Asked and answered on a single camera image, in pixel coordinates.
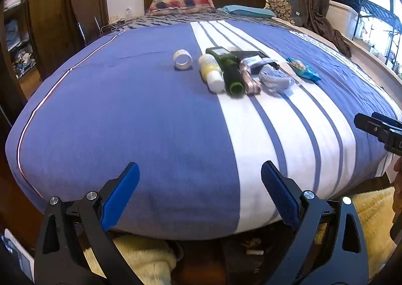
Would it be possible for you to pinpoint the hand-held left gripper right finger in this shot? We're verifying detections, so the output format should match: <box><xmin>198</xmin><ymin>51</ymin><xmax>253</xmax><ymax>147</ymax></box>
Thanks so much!
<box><xmin>261</xmin><ymin>160</ymin><xmax>369</xmax><ymax>285</ymax></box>

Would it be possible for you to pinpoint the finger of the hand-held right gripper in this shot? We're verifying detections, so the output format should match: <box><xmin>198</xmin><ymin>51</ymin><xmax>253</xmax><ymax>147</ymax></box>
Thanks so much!
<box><xmin>354</xmin><ymin>111</ymin><xmax>402</xmax><ymax>157</ymax></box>

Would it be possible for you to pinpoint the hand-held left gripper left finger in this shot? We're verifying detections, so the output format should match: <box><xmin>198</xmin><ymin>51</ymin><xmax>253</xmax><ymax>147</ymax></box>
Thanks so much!
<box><xmin>34</xmin><ymin>162</ymin><xmax>142</xmax><ymax>285</ymax></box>

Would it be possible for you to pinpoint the blue snack packet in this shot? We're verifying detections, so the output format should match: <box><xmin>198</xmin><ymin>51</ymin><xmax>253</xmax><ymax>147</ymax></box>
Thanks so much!
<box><xmin>286</xmin><ymin>57</ymin><xmax>321</xmax><ymax>82</ymax></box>

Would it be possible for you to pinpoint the grey blue cloth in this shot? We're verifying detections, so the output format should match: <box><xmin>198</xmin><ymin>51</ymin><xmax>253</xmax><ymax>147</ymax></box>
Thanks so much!
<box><xmin>258</xmin><ymin>64</ymin><xmax>294</xmax><ymax>96</ymax></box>

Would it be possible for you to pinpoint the pink tube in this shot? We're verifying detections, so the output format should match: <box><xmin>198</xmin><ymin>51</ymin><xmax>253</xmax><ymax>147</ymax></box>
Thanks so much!
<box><xmin>240</xmin><ymin>63</ymin><xmax>261</xmax><ymax>96</ymax></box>

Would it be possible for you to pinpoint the dark green bottle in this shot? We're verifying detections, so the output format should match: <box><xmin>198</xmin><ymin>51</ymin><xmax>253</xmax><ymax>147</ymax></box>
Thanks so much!
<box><xmin>205</xmin><ymin>47</ymin><xmax>246</xmax><ymax>98</ymax></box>

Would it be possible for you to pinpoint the black packet with white label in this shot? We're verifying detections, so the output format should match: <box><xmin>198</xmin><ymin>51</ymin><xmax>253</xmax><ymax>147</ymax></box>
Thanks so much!
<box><xmin>229</xmin><ymin>49</ymin><xmax>280</xmax><ymax>72</ymax></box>

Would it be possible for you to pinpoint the yellow bottle with white cap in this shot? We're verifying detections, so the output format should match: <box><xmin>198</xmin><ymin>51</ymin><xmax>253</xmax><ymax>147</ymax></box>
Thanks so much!
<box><xmin>198</xmin><ymin>54</ymin><xmax>226</xmax><ymax>94</ymax></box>

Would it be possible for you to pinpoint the white tape roll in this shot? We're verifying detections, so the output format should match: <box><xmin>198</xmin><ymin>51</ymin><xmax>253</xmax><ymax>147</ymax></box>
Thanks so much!
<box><xmin>173</xmin><ymin>49</ymin><xmax>193</xmax><ymax>71</ymax></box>

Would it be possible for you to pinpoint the yellow fluffy cloth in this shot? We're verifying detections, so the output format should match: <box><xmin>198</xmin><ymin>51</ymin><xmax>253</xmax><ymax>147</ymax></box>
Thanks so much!
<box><xmin>84</xmin><ymin>187</ymin><xmax>397</xmax><ymax>285</ymax></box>

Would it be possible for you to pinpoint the blue white striped bed blanket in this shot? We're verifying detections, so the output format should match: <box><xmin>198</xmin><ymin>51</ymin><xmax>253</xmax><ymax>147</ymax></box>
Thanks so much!
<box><xmin>5</xmin><ymin>19</ymin><xmax>402</xmax><ymax>232</ymax></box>

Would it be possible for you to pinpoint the metal window rack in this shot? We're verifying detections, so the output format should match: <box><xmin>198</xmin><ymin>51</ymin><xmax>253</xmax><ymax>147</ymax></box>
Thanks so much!
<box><xmin>353</xmin><ymin>0</ymin><xmax>402</xmax><ymax>67</ymax></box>

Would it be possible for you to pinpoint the patterned cushion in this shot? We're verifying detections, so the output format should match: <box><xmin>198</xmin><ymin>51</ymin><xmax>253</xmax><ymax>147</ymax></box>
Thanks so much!
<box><xmin>265</xmin><ymin>0</ymin><xmax>304</xmax><ymax>26</ymax></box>

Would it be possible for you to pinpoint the folding chair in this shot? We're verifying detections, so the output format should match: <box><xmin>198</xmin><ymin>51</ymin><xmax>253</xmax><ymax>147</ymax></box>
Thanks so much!
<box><xmin>68</xmin><ymin>0</ymin><xmax>104</xmax><ymax>47</ymax></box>

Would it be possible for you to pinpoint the teal pillow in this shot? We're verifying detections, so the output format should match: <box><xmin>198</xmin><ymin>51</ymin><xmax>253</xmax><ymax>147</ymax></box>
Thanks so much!
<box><xmin>216</xmin><ymin>5</ymin><xmax>277</xmax><ymax>19</ymax></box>

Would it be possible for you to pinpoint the grey patterned bedsheet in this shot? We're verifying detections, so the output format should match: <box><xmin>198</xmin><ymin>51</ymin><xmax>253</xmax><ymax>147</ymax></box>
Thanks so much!
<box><xmin>118</xmin><ymin>13</ymin><xmax>296</xmax><ymax>31</ymax></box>

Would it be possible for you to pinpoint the plaid pillow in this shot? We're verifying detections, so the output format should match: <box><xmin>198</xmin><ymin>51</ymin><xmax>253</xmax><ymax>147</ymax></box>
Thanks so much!
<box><xmin>148</xmin><ymin>0</ymin><xmax>217</xmax><ymax>16</ymax></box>

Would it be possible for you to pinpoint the wooden wardrobe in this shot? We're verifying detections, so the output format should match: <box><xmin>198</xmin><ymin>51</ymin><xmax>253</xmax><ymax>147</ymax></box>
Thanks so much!
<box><xmin>0</xmin><ymin>0</ymin><xmax>109</xmax><ymax>87</ymax></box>

